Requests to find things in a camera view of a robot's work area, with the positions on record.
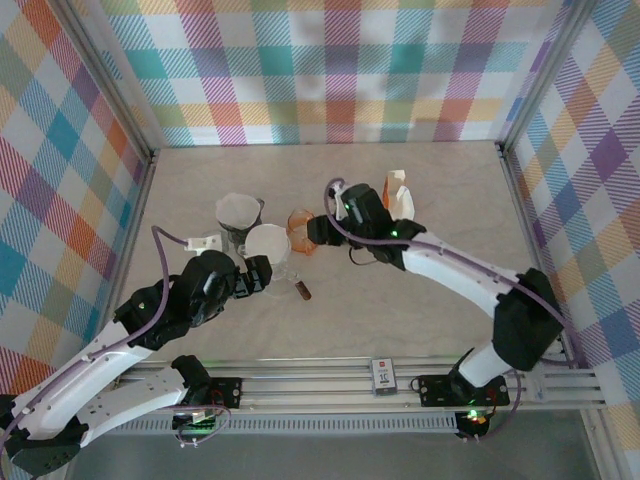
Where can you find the white label card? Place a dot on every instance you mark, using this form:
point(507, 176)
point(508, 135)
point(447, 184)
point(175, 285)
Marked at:
point(384, 377)

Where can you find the right controller board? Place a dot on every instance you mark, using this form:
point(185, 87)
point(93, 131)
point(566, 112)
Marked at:
point(475, 421)

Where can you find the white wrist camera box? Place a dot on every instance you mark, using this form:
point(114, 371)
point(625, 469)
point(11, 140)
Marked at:
point(340, 202)
point(202, 243)

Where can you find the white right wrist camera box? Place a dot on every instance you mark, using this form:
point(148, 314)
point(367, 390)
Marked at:
point(340, 202)

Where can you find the clear acrylic block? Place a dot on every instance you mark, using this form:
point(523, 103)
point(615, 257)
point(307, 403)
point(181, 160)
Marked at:
point(540, 390)

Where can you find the controller board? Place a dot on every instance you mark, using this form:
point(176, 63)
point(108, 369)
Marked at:
point(475, 421)
point(195, 424)

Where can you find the white paper filter stack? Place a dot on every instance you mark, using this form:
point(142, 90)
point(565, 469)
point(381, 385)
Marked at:
point(402, 202)

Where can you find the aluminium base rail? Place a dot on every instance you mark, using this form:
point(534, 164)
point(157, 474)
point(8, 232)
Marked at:
point(310, 387)

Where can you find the orange coffee dripper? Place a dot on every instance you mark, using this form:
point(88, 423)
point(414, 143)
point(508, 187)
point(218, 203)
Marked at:
point(300, 240)

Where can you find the left controller board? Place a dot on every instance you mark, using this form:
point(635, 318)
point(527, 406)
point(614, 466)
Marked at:
point(195, 424)

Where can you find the clear glass dripper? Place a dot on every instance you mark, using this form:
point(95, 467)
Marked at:
point(276, 267)

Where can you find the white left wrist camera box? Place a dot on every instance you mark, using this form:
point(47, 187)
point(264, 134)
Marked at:
point(202, 243)

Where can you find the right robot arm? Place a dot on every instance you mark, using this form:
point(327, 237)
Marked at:
point(450, 270)

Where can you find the aluminium side rail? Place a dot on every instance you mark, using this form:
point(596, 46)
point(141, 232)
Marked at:
point(520, 210)
point(137, 215)

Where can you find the aluminium frame post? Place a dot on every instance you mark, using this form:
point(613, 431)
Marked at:
point(105, 85)
point(545, 75)

